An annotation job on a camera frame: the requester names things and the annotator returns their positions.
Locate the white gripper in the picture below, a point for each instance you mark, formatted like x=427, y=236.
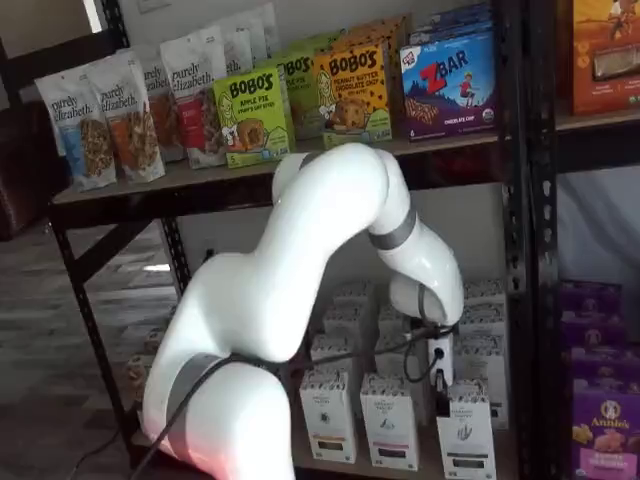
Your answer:
x=445, y=365

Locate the white box green strip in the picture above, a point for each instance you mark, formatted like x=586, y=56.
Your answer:
x=467, y=435

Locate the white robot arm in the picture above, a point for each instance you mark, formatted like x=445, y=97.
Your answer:
x=300, y=240

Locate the white box pink strip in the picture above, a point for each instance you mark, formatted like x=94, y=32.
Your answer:
x=390, y=425

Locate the white box brown strip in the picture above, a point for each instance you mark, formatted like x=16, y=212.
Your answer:
x=327, y=415

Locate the purple Annie's box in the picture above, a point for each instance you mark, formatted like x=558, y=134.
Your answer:
x=605, y=440
x=590, y=310
x=600, y=365

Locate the blue Z Bar box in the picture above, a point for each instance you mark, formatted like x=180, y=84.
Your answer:
x=450, y=100
x=450, y=27

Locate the yellow Bobo's peanut butter box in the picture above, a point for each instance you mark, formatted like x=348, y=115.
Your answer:
x=398, y=60
x=350, y=100

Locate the green Bobo's apple pie box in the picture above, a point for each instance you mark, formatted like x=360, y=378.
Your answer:
x=300, y=100
x=250, y=125

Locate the orange snack box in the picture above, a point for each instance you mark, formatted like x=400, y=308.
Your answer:
x=605, y=60

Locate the black metal shelving unit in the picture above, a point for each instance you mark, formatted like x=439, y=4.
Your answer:
x=515, y=200
x=542, y=250

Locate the orange purely elizabeth bag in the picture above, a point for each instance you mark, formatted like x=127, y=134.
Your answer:
x=132, y=140
x=169, y=125

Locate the red purely elizabeth bag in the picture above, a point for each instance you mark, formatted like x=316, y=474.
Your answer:
x=192, y=100

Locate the white purely elizabeth bag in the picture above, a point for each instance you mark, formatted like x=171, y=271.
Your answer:
x=240, y=45
x=269, y=30

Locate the blue purely elizabeth bag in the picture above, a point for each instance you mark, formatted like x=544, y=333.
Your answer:
x=75, y=140

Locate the dark brown furniture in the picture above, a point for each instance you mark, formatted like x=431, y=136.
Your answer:
x=25, y=165

